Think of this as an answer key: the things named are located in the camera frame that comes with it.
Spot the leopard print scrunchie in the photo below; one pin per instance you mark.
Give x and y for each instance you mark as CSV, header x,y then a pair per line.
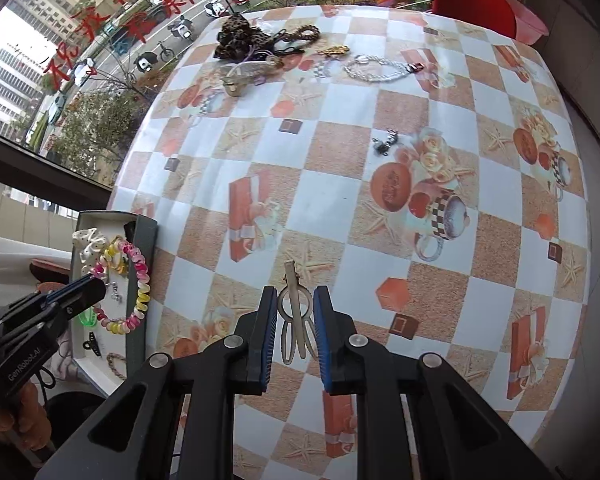
x,y
235,35

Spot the person's left hand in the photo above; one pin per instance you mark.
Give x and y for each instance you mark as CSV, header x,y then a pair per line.
x,y
27,410

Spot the white parked scooter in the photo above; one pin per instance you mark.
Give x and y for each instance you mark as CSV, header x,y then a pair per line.
x,y
181,27
144,62
215,9

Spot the green plastic hair clip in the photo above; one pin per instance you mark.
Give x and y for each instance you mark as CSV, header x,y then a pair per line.
x,y
89,317

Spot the checkered printed tablecloth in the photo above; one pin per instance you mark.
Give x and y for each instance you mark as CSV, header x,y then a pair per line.
x,y
330,200

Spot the white dotted bow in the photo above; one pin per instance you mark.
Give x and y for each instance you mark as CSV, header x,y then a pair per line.
x,y
90,247

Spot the red plastic chair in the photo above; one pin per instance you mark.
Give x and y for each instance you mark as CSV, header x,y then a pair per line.
x,y
475,5

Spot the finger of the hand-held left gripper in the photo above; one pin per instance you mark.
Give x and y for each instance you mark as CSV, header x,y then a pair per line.
x,y
70,286
85,297

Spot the small black claw clip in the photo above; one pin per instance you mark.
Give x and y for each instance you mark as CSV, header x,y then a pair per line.
x,y
92,345

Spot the thin purple hair elastic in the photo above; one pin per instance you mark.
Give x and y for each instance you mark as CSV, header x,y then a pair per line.
x,y
251,51

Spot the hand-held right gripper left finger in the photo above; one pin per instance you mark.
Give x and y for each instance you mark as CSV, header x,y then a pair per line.
x,y
267,340

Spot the small silver charm clip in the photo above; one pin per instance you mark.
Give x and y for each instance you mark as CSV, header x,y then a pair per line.
x,y
386,144

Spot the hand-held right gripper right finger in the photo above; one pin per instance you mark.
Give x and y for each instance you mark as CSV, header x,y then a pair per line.
x,y
325,340

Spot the clear beige claw clip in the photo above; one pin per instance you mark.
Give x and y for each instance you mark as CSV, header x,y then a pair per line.
x,y
245,72

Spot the gold hair clip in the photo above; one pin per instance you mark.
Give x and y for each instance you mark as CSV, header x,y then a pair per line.
x,y
332,50

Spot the dark grey jewelry tray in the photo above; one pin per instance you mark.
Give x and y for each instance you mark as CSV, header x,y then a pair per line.
x,y
141,240

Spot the pink plastic basin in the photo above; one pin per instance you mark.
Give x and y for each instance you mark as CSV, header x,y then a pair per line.
x,y
530,22

